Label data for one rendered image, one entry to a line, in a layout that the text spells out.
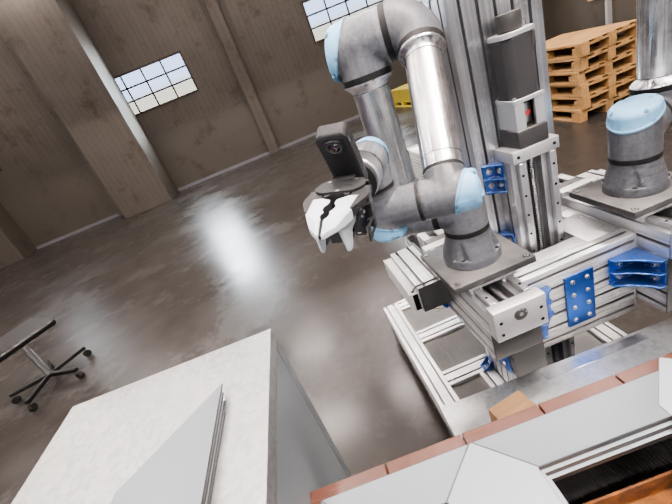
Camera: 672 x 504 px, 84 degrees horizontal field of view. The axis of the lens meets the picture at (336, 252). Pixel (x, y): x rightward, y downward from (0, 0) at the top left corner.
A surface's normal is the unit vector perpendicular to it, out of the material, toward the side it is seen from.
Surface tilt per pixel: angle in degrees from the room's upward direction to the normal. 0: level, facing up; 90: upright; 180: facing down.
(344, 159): 120
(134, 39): 90
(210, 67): 90
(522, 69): 90
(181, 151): 90
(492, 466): 0
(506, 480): 0
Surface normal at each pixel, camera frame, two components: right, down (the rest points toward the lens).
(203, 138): 0.18, 0.38
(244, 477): -0.34, -0.84
